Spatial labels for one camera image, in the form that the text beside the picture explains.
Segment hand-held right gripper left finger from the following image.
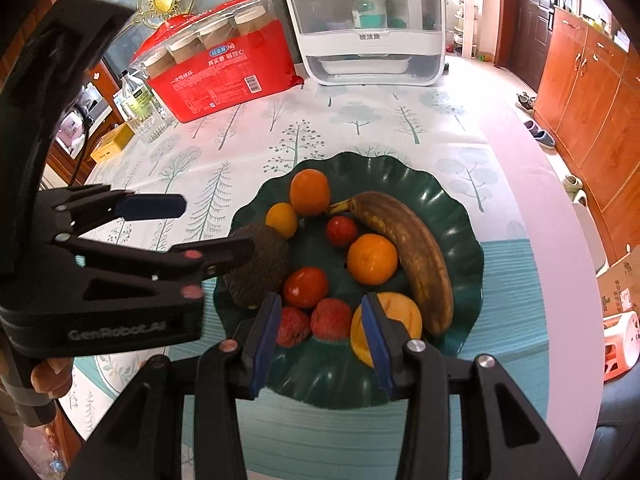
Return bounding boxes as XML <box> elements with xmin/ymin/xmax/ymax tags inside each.
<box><xmin>75</xmin><ymin>292</ymin><xmax>283</xmax><ymax>480</ymax></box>

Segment tree printed tablecloth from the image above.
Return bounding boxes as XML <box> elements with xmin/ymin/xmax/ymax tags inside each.
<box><xmin>55</xmin><ymin>67</ymin><xmax>556</xmax><ymax>480</ymax></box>

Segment wooden display cabinet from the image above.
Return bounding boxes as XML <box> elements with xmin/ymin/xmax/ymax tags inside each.
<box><xmin>47</xmin><ymin>55</ymin><xmax>128</xmax><ymax>181</ymax></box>

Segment white pink plastic stool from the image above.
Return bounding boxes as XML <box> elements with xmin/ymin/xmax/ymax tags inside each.
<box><xmin>602</xmin><ymin>310</ymin><xmax>640</xmax><ymax>383</ymax></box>

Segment red lychee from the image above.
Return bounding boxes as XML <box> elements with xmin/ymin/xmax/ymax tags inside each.
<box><xmin>276</xmin><ymin>306</ymin><xmax>312</xmax><ymax>349</ymax></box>
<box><xmin>310</xmin><ymin>297</ymin><xmax>354</xmax><ymax>339</ymax></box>

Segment dark brown avocado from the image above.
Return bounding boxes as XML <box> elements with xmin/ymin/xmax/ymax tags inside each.
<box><xmin>222</xmin><ymin>225</ymin><xmax>292</xmax><ymax>310</ymax></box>

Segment small red fruit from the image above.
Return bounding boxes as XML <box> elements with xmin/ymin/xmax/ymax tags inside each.
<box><xmin>326</xmin><ymin>215</ymin><xmax>359</xmax><ymax>247</ymax></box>

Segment white shoe rack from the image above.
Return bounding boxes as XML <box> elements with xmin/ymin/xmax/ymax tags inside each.
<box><xmin>445</xmin><ymin>0</ymin><xmax>481</xmax><ymax>58</ymax></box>

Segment orange wooden cabinet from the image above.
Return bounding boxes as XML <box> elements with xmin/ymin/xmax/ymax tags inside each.
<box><xmin>532</xmin><ymin>7</ymin><xmax>640</xmax><ymax>271</ymax></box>

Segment person's left hand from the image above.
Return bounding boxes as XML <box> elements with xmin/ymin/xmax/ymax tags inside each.
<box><xmin>30</xmin><ymin>357</ymin><xmax>75</xmax><ymax>397</ymax></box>

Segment cardboard box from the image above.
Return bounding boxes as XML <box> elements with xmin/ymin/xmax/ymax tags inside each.
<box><xmin>597</xmin><ymin>245</ymin><xmax>640</xmax><ymax>318</ymax></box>

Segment clear glass cups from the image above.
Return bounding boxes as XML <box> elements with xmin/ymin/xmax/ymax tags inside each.
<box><xmin>132</xmin><ymin>110</ymin><xmax>168</xmax><ymax>143</ymax></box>

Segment white chair back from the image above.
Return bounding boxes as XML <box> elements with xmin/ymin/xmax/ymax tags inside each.
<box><xmin>572</xmin><ymin>202</ymin><xmax>608</xmax><ymax>271</ymax></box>

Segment yellow box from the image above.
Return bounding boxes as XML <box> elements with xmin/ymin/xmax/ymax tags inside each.
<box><xmin>90</xmin><ymin>124</ymin><xmax>135</xmax><ymax>163</ymax></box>

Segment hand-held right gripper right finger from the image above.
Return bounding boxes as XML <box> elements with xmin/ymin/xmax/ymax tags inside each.
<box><xmin>360</xmin><ymin>292</ymin><xmax>576</xmax><ymax>480</ymax></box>

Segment clear glass bottle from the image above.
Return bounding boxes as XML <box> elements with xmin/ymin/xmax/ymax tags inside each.
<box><xmin>118</xmin><ymin>71</ymin><xmax>153</xmax><ymax>121</ymax></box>

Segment orange tangerine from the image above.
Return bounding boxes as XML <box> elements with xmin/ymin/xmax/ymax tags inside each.
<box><xmin>289</xmin><ymin>169</ymin><xmax>332</xmax><ymax>217</ymax></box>
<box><xmin>347</xmin><ymin>233</ymin><xmax>399</xmax><ymax>286</ymax></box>

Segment person's left forearm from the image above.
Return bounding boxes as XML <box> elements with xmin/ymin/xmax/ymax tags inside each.
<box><xmin>0</xmin><ymin>340</ymin><xmax>57</xmax><ymax>431</ymax></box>

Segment white tray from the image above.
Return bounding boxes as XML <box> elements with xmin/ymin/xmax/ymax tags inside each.
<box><xmin>317</xmin><ymin>55</ymin><xmax>413</xmax><ymax>77</ymax></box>

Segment yellow mango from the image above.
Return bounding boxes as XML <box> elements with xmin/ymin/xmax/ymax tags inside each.
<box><xmin>350</xmin><ymin>291</ymin><xmax>423</xmax><ymax>368</ymax></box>

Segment brown overripe banana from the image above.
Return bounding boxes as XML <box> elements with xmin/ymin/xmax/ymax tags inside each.
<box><xmin>327</xmin><ymin>191</ymin><xmax>455</xmax><ymax>337</ymax></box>

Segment black cable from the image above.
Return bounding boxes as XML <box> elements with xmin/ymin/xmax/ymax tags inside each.
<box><xmin>65</xmin><ymin>125</ymin><xmax>93</xmax><ymax>188</ymax></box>

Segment white countertop sterilizer cabinet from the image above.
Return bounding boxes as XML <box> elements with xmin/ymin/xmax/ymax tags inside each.
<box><xmin>270</xmin><ymin>0</ymin><xmax>448</xmax><ymax>87</ymax></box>

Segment red paper cup package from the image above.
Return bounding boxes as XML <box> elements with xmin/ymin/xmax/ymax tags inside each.
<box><xmin>131</xmin><ymin>0</ymin><xmax>307</xmax><ymax>123</ymax></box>

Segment red tomato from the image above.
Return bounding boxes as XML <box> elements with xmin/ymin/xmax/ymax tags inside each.
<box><xmin>283</xmin><ymin>266</ymin><xmax>330</xmax><ymax>309</ymax></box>

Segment small yellow tangerine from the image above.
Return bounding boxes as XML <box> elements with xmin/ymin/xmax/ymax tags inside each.
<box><xmin>265</xmin><ymin>202</ymin><xmax>299</xmax><ymax>239</ymax></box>

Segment dark brown door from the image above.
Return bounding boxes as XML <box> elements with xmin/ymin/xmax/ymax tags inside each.
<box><xmin>510</xmin><ymin>0</ymin><xmax>556</xmax><ymax>93</ymax></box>

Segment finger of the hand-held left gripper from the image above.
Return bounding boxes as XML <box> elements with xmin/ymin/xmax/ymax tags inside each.
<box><xmin>51</xmin><ymin>232</ymin><xmax>256</xmax><ymax>311</ymax></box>
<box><xmin>39</xmin><ymin>184</ymin><xmax>188</xmax><ymax>237</ymax></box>

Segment dark green scalloped plate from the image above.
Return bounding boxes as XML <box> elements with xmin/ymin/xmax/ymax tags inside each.
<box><xmin>214</xmin><ymin>151</ymin><xmax>485</xmax><ymax>408</ymax></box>

